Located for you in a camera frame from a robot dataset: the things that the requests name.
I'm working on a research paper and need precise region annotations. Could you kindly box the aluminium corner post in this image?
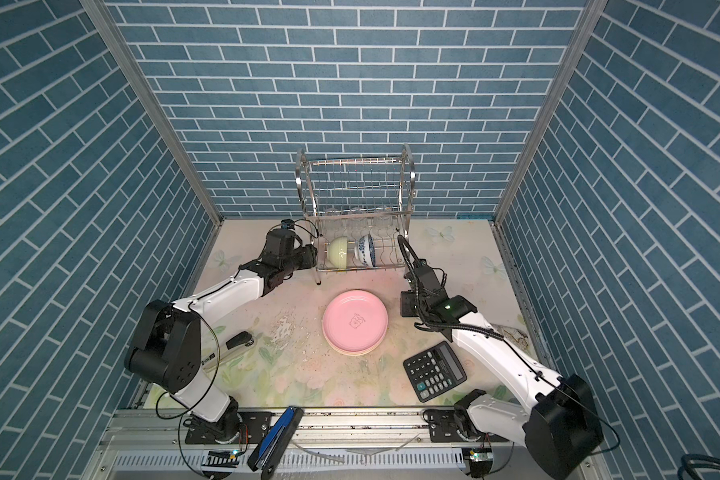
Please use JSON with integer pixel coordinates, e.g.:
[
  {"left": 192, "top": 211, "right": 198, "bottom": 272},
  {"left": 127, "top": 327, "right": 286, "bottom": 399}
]
[
  {"left": 80, "top": 0, "right": 223, "bottom": 227},
  {"left": 494, "top": 0, "right": 607, "bottom": 226}
]

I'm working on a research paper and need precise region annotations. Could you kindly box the blue black stapler tool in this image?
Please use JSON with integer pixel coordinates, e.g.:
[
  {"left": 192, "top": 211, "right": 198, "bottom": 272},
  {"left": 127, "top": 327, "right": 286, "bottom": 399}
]
[{"left": 247, "top": 406, "right": 305, "bottom": 480}]

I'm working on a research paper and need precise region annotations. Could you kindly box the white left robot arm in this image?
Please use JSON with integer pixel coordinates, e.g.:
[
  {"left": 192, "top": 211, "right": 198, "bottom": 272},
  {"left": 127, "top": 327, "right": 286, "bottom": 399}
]
[{"left": 124, "top": 220, "right": 317, "bottom": 443}]

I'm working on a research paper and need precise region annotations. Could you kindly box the blue white patterned bowl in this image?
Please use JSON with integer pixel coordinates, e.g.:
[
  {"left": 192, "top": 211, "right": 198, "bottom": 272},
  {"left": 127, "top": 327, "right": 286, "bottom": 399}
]
[{"left": 354, "top": 234, "right": 376, "bottom": 268}]

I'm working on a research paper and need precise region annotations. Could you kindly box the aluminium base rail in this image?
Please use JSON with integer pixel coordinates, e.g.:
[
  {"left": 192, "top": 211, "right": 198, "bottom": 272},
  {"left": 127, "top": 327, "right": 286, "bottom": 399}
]
[{"left": 80, "top": 404, "right": 610, "bottom": 480}]

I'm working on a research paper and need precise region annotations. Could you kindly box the aluminium corner post left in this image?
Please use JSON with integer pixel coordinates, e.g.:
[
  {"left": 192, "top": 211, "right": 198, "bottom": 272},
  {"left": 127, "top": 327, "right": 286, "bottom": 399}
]
[{"left": 80, "top": 0, "right": 223, "bottom": 227}]

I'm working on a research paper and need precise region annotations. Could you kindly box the black calculator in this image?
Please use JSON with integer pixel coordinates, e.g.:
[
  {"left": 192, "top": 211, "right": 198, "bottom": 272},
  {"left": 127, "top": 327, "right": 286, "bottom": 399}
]
[{"left": 403, "top": 341, "right": 467, "bottom": 403}]

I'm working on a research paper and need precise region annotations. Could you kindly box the black grey stapler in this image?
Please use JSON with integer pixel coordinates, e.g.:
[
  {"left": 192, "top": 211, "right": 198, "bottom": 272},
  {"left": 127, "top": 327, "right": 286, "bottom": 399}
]
[{"left": 202, "top": 331, "right": 255, "bottom": 370}]

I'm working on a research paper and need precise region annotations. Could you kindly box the black corrugated cable hose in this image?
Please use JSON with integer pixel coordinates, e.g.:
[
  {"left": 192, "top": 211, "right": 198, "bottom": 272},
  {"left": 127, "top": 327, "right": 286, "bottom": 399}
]
[{"left": 395, "top": 233, "right": 505, "bottom": 343}]

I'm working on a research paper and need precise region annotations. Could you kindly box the pink plastic plate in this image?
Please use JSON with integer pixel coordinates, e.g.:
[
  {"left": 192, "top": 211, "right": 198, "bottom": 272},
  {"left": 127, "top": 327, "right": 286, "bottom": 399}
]
[{"left": 322, "top": 290, "right": 389, "bottom": 350}]

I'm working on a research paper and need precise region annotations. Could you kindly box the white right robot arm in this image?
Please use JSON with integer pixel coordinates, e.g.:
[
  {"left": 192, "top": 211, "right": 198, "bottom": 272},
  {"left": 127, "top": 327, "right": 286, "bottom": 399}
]
[{"left": 401, "top": 266, "right": 604, "bottom": 479}]

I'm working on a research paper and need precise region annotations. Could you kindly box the light green bowl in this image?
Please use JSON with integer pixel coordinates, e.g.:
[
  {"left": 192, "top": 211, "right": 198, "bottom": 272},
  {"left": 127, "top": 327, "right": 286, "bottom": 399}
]
[{"left": 326, "top": 236, "right": 349, "bottom": 270}]

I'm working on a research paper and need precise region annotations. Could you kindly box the silver metal dish rack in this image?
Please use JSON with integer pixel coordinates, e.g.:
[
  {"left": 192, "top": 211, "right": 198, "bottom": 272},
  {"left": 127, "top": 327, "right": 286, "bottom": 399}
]
[{"left": 295, "top": 144, "right": 417, "bottom": 280}]

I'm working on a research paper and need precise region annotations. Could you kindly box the aluminium corner post right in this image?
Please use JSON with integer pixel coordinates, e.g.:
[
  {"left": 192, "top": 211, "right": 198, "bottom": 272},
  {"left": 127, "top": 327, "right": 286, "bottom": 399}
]
[{"left": 494, "top": 0, "right": 607, "bottom": 226}]

